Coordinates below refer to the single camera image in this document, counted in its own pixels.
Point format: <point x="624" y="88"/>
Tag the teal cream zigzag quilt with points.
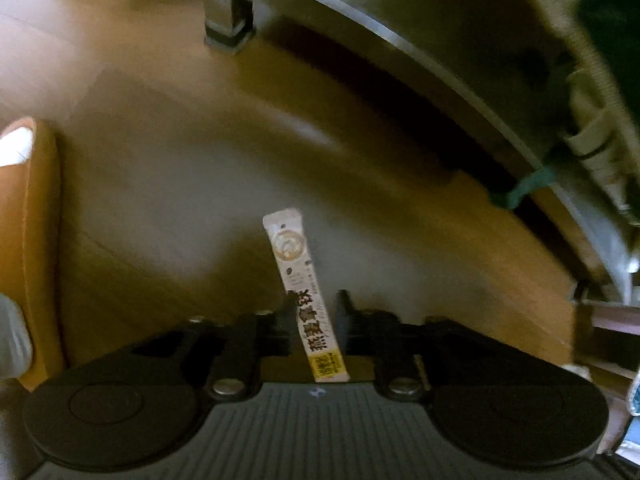
<point x="590" y="135"/>

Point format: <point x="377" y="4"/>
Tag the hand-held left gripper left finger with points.
<point x="286" y="322"/>

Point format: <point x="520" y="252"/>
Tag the grey cloth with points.
<point x="12" y="335"/>

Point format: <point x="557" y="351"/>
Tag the white cloth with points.
<point x="15" y="146"/>

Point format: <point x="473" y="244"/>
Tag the grey low bench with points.
<point x="227" y="10"/>

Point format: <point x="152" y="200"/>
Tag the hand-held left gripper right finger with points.
<point x="342" y="321"/>

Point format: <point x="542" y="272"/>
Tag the white stick packet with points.
<point x="290" y="255"/>

